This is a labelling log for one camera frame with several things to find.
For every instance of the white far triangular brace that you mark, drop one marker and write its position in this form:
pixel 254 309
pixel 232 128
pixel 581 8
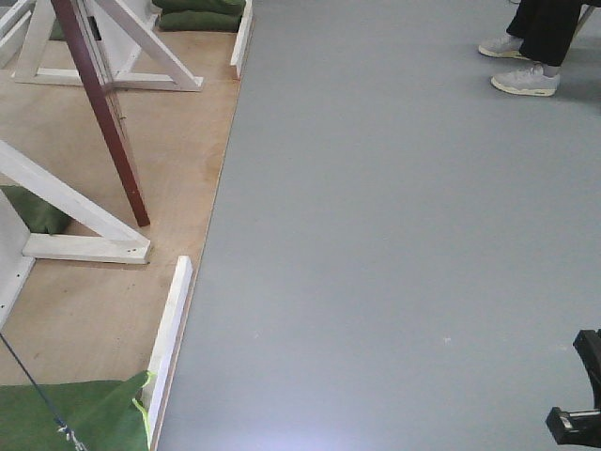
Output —
pixel 130 52

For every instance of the upper green sandbag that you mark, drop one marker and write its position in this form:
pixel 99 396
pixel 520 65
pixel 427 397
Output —
pixel 226 7

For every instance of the white triangular brace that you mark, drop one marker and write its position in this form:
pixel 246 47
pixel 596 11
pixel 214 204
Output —
pixel 113 241
pixel 130 52

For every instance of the black robot leg part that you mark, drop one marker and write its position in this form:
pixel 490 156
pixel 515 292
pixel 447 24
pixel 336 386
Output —
pixel 583 427

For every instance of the white near edge batten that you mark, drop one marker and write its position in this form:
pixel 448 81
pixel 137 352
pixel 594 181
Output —
pixel 164 346

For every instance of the white edge batten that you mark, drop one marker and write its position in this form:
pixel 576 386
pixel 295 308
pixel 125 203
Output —
pixel 238 56
pixel 164 346

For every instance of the brown wooden door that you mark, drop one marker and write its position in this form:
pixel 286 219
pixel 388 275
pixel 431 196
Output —
pixel 83 39

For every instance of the near green sandbag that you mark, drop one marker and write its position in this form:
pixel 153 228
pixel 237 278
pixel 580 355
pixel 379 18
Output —
pixel 105 415

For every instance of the person's left grey sneaker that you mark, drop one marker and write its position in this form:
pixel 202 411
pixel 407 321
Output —
pixel 532 81

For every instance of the green sandbag behind brace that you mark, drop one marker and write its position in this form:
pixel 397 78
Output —
pixel 38 215

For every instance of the person's grey sneaker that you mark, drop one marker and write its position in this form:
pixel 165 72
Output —
pixel 506 46
pixel 532 81

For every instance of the white far edge batten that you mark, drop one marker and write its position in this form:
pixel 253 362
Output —
pixel 238 56

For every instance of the person's black trouser legs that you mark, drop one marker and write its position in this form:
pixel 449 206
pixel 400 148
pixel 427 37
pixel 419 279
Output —
pixel 546 28

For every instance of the white near triangular brace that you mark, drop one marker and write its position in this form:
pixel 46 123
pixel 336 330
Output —
pixel 113 241

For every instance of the white door frame panel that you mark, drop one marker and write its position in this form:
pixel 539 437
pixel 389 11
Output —
pixel 14 265

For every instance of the person's right grey sneaker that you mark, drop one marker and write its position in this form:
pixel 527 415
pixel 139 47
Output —
pixel 506 46

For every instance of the lower green sandbag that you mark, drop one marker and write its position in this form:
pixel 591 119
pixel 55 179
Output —
pixel 189 20

